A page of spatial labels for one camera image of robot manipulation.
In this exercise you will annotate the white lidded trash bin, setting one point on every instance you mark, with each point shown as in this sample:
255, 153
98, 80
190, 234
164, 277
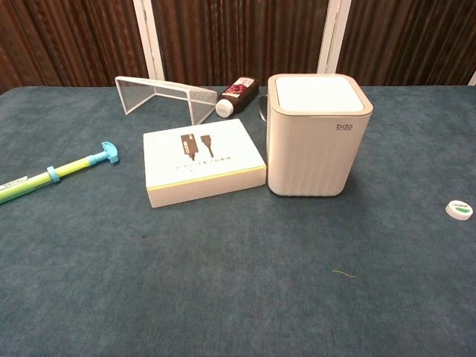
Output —
316, 156

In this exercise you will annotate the small white round cap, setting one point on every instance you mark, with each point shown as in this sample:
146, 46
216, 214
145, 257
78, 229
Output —
458, 210

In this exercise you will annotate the white flat product box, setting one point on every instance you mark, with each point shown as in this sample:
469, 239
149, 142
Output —
201, 156

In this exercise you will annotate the dark bottle with white cap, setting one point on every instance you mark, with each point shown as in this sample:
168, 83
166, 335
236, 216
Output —
238, 94

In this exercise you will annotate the blue felt table cover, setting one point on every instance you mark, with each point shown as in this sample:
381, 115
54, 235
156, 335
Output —
223, 279

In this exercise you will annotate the small yellow thread scrap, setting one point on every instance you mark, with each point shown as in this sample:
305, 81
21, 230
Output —
344, 274

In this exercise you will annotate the green and blue hand pump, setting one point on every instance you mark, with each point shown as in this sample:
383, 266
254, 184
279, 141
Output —
70, 167

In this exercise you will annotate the white partition post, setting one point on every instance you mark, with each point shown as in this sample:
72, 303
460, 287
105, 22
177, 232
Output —
148, 37
336, 37
472, 80

